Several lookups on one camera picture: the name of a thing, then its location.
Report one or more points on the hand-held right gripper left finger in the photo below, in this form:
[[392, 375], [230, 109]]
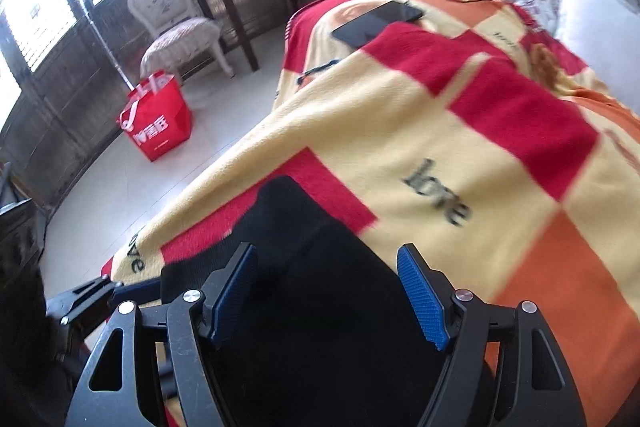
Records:
[[232, 297]]

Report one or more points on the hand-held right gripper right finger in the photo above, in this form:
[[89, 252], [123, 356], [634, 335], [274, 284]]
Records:
[[425, 302]]

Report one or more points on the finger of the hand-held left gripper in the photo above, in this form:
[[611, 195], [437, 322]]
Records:
[[87, 302]]

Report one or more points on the black pants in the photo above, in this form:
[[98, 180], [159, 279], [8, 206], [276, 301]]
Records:
[[310, 307]]

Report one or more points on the red yellow checkered blanket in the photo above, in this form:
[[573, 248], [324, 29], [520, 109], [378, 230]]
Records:
[[450, 157]]

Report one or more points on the red shopping bag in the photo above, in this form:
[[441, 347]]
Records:
[[160, 127]]

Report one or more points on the white pole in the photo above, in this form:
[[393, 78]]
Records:
[[107, 42]]

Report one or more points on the white ornate chair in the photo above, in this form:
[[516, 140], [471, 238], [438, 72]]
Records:
[[175, 37]]

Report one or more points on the black smartphone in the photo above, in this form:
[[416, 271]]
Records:
[[375, 24]]

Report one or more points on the white pillow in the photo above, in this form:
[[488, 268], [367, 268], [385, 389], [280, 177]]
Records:
[[600, 22]]

